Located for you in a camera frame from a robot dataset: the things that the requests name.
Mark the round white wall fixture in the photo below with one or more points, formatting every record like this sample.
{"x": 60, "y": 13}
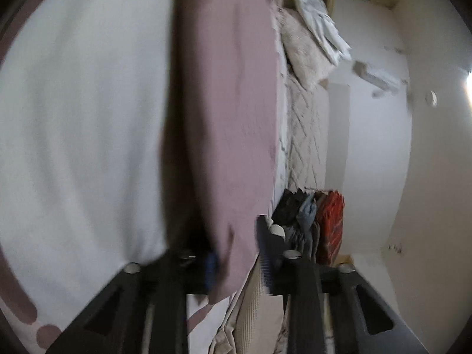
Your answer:
{"x": 430, "y": 99}

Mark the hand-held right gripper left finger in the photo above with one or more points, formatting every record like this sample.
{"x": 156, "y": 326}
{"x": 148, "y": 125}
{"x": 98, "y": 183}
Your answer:
{"x": 211, "y": 273}

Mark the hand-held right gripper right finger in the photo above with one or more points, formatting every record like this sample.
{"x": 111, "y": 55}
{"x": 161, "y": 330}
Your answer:
{"x": 266, "y": 270}

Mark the white wall air conditioner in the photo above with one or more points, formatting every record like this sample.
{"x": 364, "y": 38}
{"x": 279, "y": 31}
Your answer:
{"x": 376, "y": 78}

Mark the pile of dark clothes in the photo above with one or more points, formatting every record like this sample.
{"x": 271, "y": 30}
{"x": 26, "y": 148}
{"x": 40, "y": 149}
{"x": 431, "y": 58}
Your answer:
{"x": 291, "y": 206}

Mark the white and mauve shirt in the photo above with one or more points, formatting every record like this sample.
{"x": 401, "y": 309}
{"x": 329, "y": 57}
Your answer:
{"x": 92, "y": 118}

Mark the cream quilted blanket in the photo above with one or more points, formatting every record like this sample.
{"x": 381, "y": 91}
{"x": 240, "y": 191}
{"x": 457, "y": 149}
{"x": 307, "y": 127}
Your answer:
{"x": 306, "y": 136}

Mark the white grey crumpled cloth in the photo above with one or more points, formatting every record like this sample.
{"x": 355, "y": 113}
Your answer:
{"x": 317, "y": 14}

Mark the beige waffle cloth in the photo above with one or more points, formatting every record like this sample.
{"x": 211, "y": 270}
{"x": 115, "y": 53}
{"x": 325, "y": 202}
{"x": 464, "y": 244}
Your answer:
{"x": 254, "y": 313}

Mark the red plaid cloth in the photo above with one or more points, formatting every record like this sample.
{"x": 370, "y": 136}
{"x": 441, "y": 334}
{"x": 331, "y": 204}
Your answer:
{"x": 332, "y": 221}

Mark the beige fluffy pillow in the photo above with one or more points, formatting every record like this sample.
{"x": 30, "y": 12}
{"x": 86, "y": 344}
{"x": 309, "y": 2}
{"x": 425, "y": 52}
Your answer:
{"x": 302, "y": 51}

